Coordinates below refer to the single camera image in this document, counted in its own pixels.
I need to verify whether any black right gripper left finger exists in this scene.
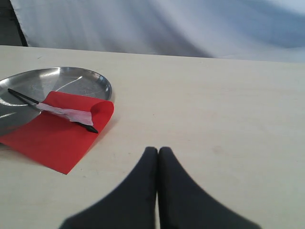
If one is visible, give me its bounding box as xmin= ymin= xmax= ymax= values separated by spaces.
xmin=60 ymin=147 xmax=158 ymax=229

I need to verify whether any round steel plate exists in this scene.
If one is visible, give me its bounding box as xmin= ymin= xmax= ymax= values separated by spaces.
xmin=0 ymin=67 xmax=114 ymax=135

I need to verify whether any white backdrop cloth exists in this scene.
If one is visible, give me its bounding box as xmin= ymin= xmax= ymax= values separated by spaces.
xmin=11 ymin=0 xmax=305 ymax=62

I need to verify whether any black backdrop stand pole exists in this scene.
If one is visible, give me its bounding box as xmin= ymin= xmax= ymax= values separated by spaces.
xmin=9 ymin=1 xmax=28 ymax=47

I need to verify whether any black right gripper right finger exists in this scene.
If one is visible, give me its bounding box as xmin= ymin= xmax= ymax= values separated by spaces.
xmin=158 ymin=147 xmax=259 ymax=229

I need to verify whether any red flag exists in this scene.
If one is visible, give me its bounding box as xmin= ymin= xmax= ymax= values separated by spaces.
xmin=0 ymin=91 xmax=114 ymax=174

